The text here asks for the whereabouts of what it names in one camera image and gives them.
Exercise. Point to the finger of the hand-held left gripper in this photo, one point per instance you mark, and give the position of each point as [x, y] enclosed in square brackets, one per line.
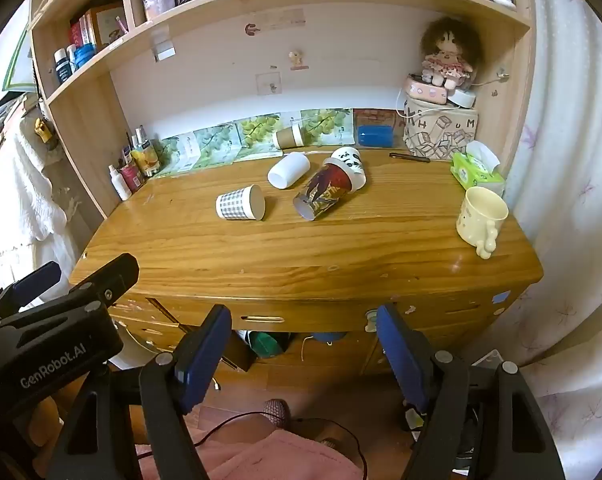
[33, 282]
[116, 270]

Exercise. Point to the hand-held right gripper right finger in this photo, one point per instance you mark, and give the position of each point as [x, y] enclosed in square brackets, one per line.
[401, 355]

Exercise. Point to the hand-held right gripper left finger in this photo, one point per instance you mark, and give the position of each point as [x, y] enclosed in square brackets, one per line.
[203, 360]

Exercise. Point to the checkered paper cup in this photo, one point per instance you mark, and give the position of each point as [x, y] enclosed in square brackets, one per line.
[238, 203]

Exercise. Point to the red printed paper cup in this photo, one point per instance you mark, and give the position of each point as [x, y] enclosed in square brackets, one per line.
[323, 191]

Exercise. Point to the plain white cup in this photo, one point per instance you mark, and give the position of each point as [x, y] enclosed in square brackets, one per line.
[290, 170]

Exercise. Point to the white cup with black print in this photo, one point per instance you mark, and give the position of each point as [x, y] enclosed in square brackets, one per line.
[352, 160]

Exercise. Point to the brown paper cup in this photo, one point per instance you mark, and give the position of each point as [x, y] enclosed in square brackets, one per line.
[287, 137]

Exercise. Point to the green bag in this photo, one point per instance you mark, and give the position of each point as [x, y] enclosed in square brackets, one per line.
[266, 342]

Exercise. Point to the white garment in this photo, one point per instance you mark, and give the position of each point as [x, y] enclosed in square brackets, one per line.
[26, 200]

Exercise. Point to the white plastic bottle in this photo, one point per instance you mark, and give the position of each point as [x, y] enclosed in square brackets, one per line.
[119, 184]

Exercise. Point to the pink knit slipper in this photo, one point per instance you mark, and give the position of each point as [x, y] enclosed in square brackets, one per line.
[276, 411]

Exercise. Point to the red cosmetic tube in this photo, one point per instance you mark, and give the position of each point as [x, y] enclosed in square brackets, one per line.
[131, 175]

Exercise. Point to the pink fleece clothing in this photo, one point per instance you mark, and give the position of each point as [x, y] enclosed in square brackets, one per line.
[261, 460]

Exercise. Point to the grape printed packet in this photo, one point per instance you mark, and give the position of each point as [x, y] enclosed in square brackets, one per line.
[178, 154]
[326, 124]
[256, 132]
[215, 142]

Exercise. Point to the clear spray bottle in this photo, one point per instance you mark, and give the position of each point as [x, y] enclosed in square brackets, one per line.
[141, 137]

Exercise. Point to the wooden desk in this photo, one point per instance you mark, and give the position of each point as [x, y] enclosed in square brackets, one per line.
[291, 255]

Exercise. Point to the yellow hanging figure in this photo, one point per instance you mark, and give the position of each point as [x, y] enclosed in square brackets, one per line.
[43, 130]

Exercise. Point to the cream ceramic mug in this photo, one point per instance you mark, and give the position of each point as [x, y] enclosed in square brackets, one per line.
[478, 222]

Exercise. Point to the green tissue pack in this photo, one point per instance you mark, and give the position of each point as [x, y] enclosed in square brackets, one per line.
[473, 172]

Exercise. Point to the dark pen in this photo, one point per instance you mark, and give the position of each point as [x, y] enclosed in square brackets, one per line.
[410, 157]

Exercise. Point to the dark blue bottle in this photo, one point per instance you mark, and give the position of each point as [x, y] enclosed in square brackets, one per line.
[61, 66]

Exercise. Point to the blue capped jar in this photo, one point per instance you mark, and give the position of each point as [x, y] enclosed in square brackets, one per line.
[85, 55]

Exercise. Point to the blue plastic box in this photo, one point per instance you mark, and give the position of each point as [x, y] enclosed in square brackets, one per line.
[374, 136]

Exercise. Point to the patterned fabric storage box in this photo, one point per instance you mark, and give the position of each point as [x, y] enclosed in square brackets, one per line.
[441, 132]

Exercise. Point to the floral white curtain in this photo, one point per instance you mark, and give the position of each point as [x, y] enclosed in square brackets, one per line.
[571, 200]

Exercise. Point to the red printed packet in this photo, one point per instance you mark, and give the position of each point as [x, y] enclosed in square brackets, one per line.
[373, 116]

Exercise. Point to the framed picture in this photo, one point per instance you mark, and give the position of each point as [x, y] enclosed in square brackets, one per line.
[108, 22]

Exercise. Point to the white round charger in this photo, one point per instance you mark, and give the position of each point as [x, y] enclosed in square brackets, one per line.
[463, 98]

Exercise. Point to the pink case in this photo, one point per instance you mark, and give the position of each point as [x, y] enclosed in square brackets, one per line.
[426, 91]

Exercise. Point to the curly-haired doll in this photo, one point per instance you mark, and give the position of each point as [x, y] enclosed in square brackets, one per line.
[448, 52]

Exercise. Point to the wooden bookshelf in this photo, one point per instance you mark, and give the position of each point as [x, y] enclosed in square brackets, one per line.
[331, 5]

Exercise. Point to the clear wall hook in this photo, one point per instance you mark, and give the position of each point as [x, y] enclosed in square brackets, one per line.
[269, 83]

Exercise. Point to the small wall figure sticker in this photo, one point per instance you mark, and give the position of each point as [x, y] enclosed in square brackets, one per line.
[296, 59]

